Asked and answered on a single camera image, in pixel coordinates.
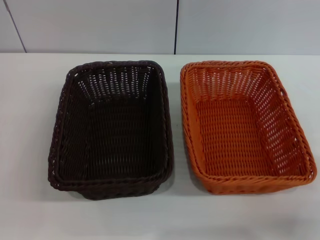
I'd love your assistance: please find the dark brown woven basket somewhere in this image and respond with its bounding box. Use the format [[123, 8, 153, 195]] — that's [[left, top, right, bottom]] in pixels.
[[53, 59, 175, 185], [47, 60, 175, 201]]

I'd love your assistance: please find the orange woven basket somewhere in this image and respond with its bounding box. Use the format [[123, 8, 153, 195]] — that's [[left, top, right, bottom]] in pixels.
[[179, 59, 318, 196]]

